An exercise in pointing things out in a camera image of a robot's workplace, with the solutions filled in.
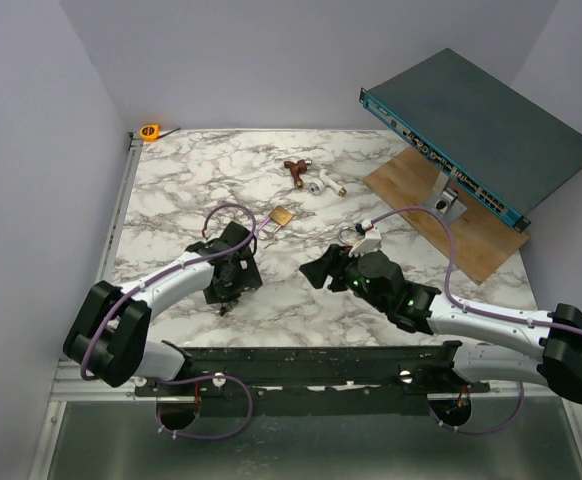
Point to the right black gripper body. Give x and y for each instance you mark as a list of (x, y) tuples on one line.
[(347, 266)]

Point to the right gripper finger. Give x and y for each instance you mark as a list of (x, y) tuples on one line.
[(320, 268), (317, 280)]

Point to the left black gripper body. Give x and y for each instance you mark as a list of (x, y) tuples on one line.
[(240, 280)]

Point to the large brass padlock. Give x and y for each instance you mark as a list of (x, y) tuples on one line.
[(348, 236)]

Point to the small brass long-shackle padlock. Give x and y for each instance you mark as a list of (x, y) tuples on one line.
[(275, 220)]

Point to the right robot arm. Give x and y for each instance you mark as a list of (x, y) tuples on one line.
[(541, 347)]

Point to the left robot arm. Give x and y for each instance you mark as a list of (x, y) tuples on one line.
[(109, 334)]

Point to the white faucet tap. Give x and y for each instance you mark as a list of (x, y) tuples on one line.
[(324, 181)]

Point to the brown faucet tap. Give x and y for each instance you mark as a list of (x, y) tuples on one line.
[(296, 169)]

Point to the wooden board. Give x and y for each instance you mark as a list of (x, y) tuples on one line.
[(481, 241)]

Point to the orange tape measure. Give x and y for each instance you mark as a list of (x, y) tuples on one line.
[(153, 132)]

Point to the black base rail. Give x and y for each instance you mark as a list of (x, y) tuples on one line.
[(321, 381)]

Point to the metal switch stand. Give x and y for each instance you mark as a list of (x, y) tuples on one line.
[(444, 200)]

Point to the teal network switch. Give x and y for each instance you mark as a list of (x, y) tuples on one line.
[(504, 150)]

